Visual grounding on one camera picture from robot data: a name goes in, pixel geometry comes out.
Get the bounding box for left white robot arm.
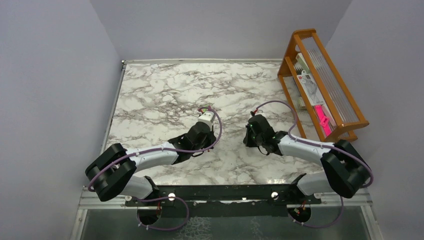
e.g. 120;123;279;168
85;121;217;206

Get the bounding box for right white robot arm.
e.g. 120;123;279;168
243;114;372;204

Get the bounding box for black mounting rail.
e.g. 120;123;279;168
122;182;321;218

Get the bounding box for white packaged item in rack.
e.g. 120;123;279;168
294;53;325;106

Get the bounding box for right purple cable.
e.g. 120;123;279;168
253;100;375;230

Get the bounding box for orange wooden rack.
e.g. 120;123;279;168
277;28;369;142

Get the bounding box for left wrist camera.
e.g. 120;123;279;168
197;111;216;130

